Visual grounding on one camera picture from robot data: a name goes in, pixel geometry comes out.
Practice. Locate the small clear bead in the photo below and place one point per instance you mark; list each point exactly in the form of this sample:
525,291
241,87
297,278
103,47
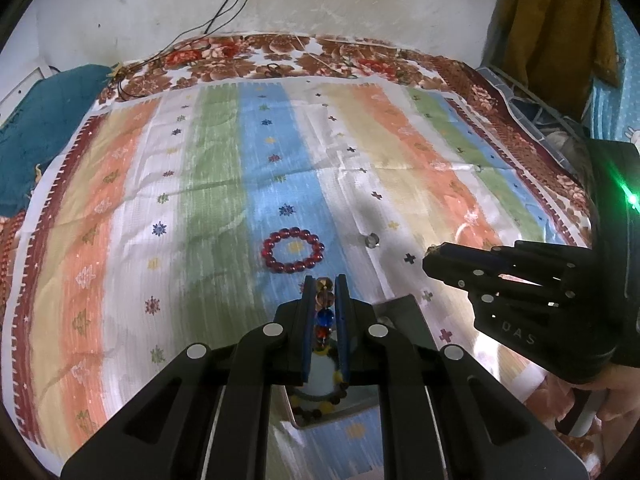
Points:
371,240

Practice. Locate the person's right hand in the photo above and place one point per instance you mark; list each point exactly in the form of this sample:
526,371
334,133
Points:
622,390

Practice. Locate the mustard yellow garment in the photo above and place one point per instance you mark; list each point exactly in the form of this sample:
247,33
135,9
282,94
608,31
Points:
550,30

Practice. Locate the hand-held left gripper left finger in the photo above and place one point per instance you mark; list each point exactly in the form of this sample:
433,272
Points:
306,335

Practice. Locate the teal pillow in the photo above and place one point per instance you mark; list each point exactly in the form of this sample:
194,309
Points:
45,120

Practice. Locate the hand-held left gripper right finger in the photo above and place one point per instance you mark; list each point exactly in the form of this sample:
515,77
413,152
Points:
342,330

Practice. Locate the clear plastic crate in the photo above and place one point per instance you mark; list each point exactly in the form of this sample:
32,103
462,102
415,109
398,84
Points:
545,120

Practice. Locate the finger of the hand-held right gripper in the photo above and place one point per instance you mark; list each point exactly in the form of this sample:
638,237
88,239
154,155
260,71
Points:
500,287
520,257

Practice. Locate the blue printed cloth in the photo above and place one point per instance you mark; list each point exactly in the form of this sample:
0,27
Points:
620,60

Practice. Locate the striped pastel cloth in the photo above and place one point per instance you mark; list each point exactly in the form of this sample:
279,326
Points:
210,185

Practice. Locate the silver metal tin box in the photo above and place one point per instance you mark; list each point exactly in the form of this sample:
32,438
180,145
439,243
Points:
402,320

